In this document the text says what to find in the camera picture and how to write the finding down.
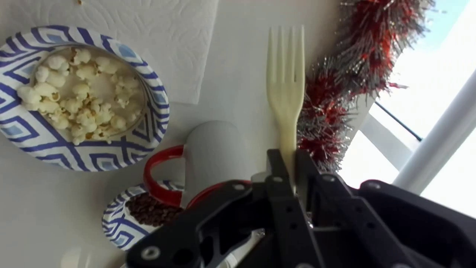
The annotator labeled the blue patterned popcorn paper bowl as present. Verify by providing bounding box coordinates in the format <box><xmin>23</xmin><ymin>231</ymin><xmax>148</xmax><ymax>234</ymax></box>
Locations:
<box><xmin>0</xmin><ymin>24</ymin><xmax>173</xmax><ymax>175</ymax></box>

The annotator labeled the cream plastic fork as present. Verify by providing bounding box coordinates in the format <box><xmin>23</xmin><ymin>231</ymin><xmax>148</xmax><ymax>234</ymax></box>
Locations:
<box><xmin>265</xmin><ymin>26</ymin><xmax>307</xmax><ymax>189</ymax></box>

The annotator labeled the coffee beans pile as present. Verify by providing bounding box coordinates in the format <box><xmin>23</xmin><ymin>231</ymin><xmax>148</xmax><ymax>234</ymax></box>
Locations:
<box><xmin>124</xmin><ymin>191</ymin><xmax>186</xmax><ymax>228</ymax></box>

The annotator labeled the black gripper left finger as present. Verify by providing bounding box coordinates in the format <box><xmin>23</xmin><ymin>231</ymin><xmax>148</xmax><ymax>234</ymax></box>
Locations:
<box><xmin>125</xmin><ymin>148</ymin><xmax>325</xmax><ymax>268</ymax></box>

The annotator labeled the white window mullion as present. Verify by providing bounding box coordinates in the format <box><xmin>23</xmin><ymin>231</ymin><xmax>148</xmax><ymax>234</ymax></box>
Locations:
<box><xmin>393</xmin><ymin>67</ymin><xmax>476</xmax><ymax>197</ymax></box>

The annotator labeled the red silver tinsel garland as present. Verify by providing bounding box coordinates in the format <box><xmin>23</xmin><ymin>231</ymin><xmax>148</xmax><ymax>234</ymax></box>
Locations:
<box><xmin>296</xmin><ymin>0</ymin><xmax>436</xmax><ymax>173</ymax></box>

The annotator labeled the white mug red interior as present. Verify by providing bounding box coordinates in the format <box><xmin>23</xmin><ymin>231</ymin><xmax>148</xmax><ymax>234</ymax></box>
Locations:
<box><xmin>143</xmin><ymin>120</ymin><xmax>256</xmax><ymax>210</ymax></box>

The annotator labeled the popcorn pile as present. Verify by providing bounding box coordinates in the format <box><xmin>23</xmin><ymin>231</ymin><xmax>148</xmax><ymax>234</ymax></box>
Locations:
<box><xmin>17</xmin><ymin>47</ymin><xmax>146</xmax><ymax>146</ymax></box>

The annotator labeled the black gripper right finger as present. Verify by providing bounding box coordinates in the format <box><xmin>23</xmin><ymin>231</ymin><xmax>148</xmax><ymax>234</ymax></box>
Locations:
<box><xmin>295</xmin><ymin>149</ymin><xmax>476</xmax><ymax>268</ymax></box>

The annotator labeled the blue patterned beans paper bowl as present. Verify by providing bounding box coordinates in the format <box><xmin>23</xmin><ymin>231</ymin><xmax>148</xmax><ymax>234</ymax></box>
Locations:
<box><xmin>100</xmin><ymin>181</ymin><xmax>188</xmax><ymax>254</ymax></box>

